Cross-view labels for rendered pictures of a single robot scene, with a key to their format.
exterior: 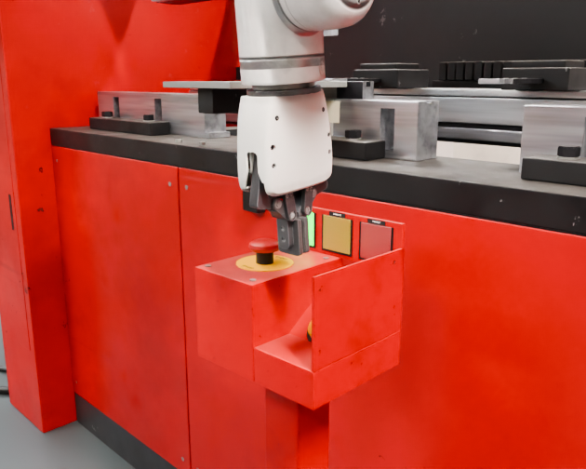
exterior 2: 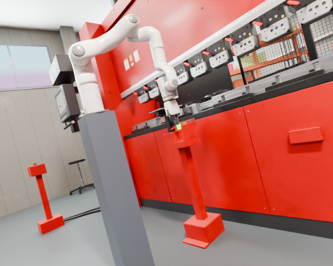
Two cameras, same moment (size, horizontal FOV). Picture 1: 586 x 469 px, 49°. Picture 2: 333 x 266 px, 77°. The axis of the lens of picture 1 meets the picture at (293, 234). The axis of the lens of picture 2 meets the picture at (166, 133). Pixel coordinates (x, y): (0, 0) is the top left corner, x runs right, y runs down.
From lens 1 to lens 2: 81 cm
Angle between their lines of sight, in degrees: 14
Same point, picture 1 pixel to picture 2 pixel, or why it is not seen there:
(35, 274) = not seen: hidden behind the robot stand
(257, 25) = (164, 92)
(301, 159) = (174, 109)
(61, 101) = (125, 130)
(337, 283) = (185, 126)
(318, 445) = (191, 160)
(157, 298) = (155, 162)
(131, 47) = (136, 116)
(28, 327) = not seen: hidden behind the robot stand
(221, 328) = (169, 142)
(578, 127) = (220, 97)
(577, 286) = (225, 120)
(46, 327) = not seen: hidden behind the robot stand
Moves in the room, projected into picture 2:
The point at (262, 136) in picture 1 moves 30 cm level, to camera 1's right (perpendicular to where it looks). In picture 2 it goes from (168, 106) to (212, 95)
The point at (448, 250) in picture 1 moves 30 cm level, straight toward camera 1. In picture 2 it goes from (205, 124) to (200, 125)
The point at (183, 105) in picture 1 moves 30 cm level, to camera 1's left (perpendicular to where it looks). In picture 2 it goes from (151, 121) to (125, 128)
